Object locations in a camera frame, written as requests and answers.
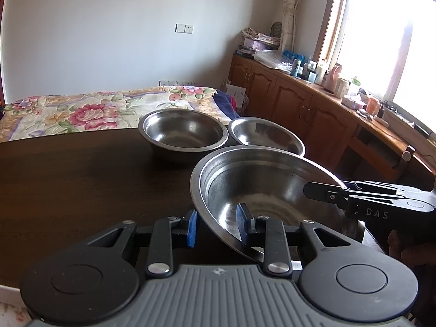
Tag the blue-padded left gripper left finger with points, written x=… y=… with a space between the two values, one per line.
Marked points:
x=166 y=232

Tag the wall socket strip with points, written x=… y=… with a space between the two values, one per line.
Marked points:
x=174 y=83

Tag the clear plastic bag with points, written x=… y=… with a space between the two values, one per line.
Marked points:
x=273 y=59

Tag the white cardboard box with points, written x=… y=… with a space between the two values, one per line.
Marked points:
x=236 y=92

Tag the pink bottle on counter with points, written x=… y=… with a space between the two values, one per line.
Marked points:
x=332 y=77

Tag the medium stainless steel bowl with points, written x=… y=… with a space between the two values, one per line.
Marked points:
x=182 y=134

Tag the white wall switch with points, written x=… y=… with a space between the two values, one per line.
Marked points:
x=187 y=29

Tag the floral bed quilt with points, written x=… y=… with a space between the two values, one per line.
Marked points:
x=47 y=115

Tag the patterned beige curtain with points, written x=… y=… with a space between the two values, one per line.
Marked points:
x=288 y=24

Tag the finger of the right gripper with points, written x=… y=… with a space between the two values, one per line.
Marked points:
x=376 y=188
x=357 y=206

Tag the large stainless steel bowl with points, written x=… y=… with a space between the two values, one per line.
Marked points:
x=270 y=182

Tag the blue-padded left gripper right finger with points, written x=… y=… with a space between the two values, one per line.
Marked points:
x=268 y=234

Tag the small stainless steel bowl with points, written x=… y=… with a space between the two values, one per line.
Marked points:
x=254 y=131

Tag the stack of folded papers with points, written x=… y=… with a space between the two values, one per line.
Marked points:
x=253 y=41

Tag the wooden cabinet row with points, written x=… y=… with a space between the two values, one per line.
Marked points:
x=334 y=135

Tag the wooden framed window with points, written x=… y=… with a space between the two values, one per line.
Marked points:
x=388 y=48

